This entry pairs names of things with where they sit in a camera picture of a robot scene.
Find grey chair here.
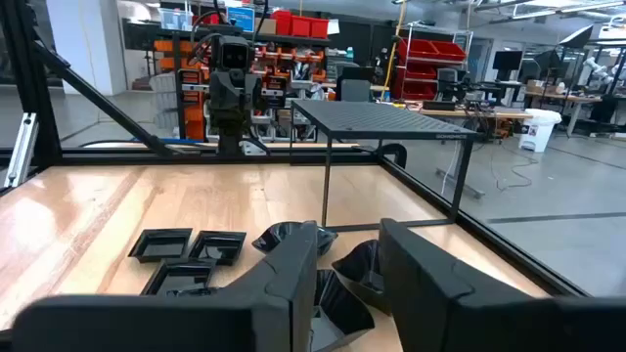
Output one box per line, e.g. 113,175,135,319
336,66,376,103

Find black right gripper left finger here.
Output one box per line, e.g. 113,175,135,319
12,220,319,352

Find blue sign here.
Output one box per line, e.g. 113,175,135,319
227,5,255,33

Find metal rack with red bins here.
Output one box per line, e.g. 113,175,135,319
390,22,473,104

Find silver aluminium bracket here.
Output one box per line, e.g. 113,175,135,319
3,111,39,190

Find black desktop machine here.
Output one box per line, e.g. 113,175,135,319
436,67,470,104

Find black monitor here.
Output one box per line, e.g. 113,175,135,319
492,50,523,82

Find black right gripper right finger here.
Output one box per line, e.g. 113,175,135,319
379,218,626,352

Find black perforated metal shelf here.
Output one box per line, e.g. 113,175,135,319
290,99,479,234

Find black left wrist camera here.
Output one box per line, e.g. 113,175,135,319
217,34,254,70

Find clear plastic box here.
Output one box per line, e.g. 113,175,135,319
158,7,195,31

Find black frame clamp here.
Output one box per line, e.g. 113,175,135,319
375,142,409,170

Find black softbox light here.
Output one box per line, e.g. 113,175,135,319
559,24,595,49

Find wooden top desk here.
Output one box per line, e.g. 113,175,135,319
419,105,534,123
523,90,603,138

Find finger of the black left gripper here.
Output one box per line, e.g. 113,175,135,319
217,110,233,138
232,110,249,138

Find small black square plate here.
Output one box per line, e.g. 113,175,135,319
140,257,217,297
127,227,194,264
188,230,247,267

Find white trash bin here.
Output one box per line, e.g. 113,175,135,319
517,108,562,154

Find orange parts bin rack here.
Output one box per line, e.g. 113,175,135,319
154,38,329,143

